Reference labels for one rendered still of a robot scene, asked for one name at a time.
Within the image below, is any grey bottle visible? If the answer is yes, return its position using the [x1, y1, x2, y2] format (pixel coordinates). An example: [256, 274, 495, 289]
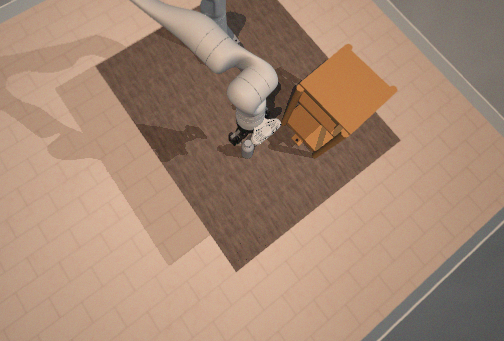
[241, 140, 254, 159]

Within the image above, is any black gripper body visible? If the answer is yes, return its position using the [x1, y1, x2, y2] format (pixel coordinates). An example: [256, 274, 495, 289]
[236, 121, 253, 135]

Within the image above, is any brown wooden shelving unit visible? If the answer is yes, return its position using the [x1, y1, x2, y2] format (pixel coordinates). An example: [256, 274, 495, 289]
[281, 44, 397, 159]

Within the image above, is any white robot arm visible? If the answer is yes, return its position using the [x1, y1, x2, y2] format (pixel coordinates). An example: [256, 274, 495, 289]
[130, 0, 281, 146]

